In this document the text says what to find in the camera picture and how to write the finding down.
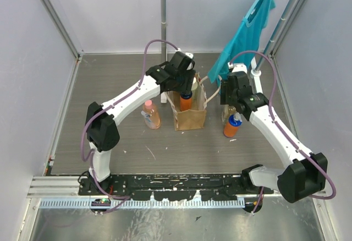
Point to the pink cap clear bottle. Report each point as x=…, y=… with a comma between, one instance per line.
x=151, y=115

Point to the green bottle cream cap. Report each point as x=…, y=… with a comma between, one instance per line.
x=194, y=88

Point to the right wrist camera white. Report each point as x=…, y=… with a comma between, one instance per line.
x=237, y=67

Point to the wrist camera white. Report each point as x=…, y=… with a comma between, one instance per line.
x=183, y=61
x=237, y=67

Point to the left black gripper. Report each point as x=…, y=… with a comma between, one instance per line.
x=184, y=87

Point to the teal t-shirt on hanger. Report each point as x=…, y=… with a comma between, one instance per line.
x=246, y=38

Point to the blue pump bottle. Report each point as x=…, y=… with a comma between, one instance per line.
x=185, y=101

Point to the amber bottle white cap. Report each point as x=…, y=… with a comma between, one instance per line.
x=227, y=112

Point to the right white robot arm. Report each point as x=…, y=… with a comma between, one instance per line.
x=304, y=173

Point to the orange bottle blue cap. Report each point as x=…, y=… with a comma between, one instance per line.
x=232, y=125

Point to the aluminium frame rail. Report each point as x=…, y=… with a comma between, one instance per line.
x=63, y=192

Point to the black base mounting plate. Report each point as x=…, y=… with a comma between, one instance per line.
x=172, y=187

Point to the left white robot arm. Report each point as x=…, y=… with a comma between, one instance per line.
x=102, y=120

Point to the brown canvas tote bag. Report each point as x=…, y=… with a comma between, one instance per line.
x=195, y=117

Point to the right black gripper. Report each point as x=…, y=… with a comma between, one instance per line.
x=225, y=89

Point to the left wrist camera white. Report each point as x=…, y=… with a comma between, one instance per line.
x=183, y=61

